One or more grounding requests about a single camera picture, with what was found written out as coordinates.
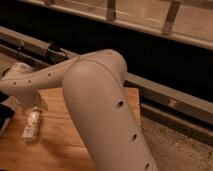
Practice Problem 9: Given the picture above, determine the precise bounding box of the white plastic bottle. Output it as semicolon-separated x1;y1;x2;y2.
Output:
22;108;42;142

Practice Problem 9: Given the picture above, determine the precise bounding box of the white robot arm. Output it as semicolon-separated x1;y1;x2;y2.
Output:
0;49;159;171

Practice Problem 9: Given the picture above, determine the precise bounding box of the black device at left edge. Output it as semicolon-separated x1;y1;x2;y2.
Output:
0;93;15;137

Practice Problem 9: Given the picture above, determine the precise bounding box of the black connector box on rail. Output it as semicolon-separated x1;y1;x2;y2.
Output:
46;43;63;56

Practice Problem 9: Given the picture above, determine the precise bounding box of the metal floor rail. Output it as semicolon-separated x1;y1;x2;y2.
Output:
0;26;213;144

